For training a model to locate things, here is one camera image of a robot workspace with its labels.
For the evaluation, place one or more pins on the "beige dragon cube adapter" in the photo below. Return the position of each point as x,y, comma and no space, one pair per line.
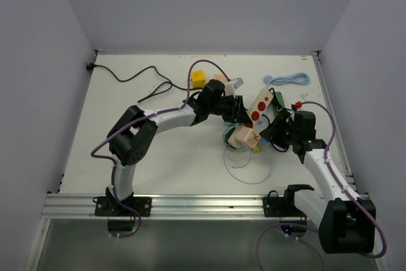
221,78

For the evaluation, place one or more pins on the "aluminium front rail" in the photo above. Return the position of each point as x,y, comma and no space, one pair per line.
162,207

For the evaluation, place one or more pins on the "yellow cube socket adapter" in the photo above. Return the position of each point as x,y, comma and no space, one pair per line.
197,79

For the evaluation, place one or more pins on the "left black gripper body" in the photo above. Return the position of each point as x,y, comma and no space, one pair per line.
223,107

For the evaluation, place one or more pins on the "beige power strip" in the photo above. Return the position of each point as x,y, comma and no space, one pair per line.
256,110

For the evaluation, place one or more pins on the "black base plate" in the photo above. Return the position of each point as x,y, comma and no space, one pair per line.
277,208
109,207

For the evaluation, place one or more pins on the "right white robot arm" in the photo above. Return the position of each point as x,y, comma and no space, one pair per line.
343,219

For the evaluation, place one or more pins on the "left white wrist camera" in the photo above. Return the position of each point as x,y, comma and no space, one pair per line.
232,85

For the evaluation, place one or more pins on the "green power strip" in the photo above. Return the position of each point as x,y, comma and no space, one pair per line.
277,103

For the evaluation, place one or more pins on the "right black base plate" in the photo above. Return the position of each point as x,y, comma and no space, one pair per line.
277,208

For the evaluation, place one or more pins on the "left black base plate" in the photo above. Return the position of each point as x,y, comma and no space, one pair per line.
109,207

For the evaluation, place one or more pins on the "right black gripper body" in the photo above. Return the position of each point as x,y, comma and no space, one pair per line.
291,132

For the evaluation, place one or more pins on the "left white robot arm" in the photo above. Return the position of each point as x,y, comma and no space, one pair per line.
134,132

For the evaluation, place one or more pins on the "small yellow adapter plug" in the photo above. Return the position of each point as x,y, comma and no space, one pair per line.
256,149

